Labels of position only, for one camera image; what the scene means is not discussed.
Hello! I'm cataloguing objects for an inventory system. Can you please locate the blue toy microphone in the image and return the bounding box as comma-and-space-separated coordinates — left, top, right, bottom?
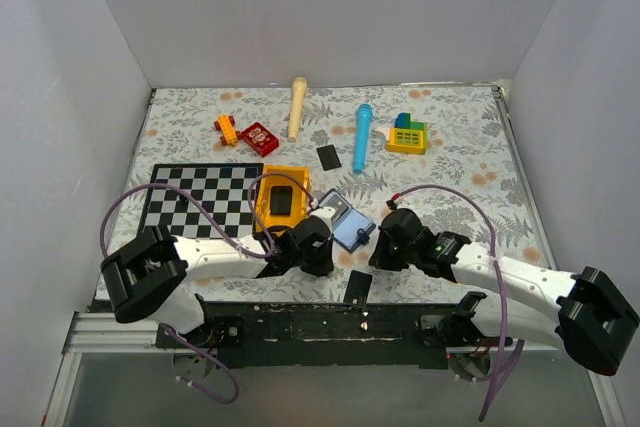
352, 104, 373, 174

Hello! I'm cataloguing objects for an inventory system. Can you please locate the cream toy microphone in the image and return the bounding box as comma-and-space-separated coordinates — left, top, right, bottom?
287, 77, 307, 142

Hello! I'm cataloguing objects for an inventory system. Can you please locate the black VIP card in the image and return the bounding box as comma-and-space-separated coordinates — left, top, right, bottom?
343, 270, 373, 308

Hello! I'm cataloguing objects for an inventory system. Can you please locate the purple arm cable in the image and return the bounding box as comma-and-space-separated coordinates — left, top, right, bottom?
98, 172, 319, 404
387, 184, 526, 422

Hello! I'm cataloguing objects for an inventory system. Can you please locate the black credit card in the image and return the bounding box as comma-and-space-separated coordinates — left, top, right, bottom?
316, 145, 341, 171

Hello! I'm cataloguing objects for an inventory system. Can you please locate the yellow toy brick car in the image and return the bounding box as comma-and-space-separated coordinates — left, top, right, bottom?
214, 115, 240, 146

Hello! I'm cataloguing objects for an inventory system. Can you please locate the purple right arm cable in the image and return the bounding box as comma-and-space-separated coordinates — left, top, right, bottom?
387, 184, 526, 422

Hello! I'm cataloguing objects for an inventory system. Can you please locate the black silver chessboard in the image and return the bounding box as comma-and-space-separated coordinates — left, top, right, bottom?
138, 163, 264, 239

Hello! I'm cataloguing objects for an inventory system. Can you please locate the yellow green toy brick house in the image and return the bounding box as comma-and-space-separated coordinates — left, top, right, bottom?
375, 113, 428, 155

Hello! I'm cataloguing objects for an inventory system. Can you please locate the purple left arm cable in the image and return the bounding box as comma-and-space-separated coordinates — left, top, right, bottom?
98, 172, 319, 404

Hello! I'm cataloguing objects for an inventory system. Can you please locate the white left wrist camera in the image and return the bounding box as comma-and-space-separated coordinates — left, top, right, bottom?
309, 206, 336, 227

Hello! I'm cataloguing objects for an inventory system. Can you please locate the yellow plastic bin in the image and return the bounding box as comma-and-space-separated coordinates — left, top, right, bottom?
255, 164, 311, 236

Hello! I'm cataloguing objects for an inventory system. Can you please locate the blue leather card holder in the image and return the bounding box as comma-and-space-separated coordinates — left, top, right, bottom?
319, 189, 376, 253

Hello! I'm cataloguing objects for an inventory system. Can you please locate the red owl toy block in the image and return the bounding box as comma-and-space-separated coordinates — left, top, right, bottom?
241, 122, 279, 158

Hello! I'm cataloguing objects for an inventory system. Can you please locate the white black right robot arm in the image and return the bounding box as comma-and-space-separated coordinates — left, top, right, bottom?
369, 208, 639, 376

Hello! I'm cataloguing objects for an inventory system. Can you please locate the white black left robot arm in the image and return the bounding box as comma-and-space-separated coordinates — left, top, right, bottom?
100, 208, 334, 347

